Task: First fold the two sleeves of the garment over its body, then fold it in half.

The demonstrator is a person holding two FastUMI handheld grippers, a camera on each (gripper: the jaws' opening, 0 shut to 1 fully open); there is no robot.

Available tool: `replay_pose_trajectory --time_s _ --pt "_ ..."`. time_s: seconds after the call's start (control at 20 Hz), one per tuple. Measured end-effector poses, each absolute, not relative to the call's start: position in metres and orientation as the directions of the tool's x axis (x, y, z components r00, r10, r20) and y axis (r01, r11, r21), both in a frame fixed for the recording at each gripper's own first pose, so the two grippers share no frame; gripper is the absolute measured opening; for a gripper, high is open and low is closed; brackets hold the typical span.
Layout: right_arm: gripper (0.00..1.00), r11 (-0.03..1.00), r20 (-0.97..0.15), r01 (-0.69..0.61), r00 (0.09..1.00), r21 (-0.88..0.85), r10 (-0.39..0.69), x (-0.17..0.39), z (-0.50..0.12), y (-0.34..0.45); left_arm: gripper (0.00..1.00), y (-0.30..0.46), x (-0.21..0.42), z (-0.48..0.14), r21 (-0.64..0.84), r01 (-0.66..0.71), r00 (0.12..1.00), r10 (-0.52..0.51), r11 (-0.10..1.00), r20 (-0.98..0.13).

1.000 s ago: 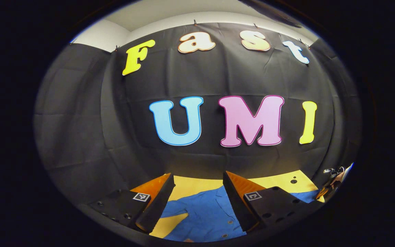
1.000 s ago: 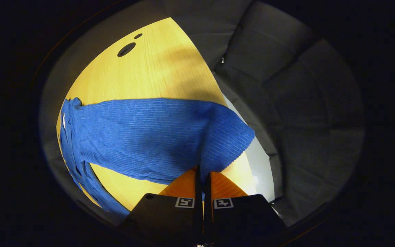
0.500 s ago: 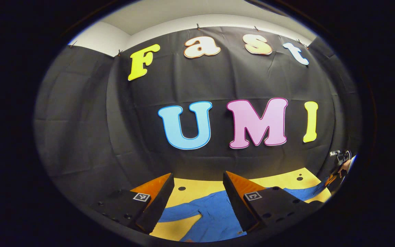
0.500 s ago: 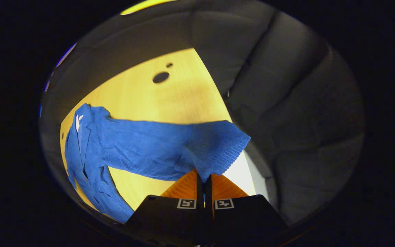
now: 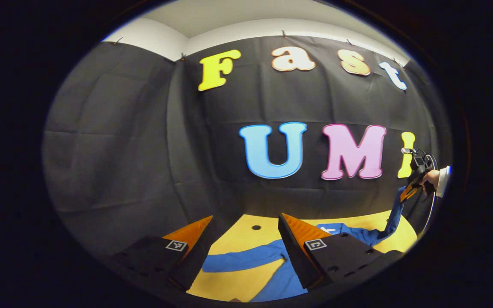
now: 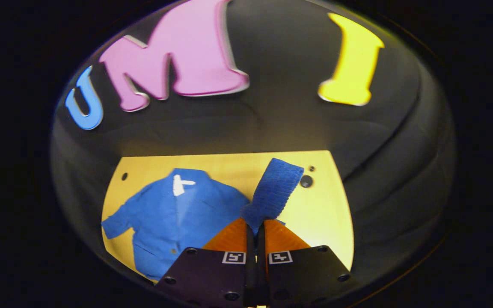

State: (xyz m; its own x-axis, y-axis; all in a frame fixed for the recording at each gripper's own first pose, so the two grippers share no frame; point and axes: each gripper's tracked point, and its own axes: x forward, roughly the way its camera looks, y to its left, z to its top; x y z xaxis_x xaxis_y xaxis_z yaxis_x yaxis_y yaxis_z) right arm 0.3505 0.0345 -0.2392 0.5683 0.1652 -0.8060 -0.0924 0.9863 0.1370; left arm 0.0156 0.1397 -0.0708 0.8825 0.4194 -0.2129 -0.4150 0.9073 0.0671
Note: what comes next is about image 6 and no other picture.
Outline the black backdrop cloth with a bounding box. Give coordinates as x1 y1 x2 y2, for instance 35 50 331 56
50 0 457 300

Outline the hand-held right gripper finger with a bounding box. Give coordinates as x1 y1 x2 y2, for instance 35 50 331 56
257 219 352 308
154 217 258 308

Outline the blue corduroy jacket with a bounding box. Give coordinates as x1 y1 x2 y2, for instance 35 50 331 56
101 157 305 281

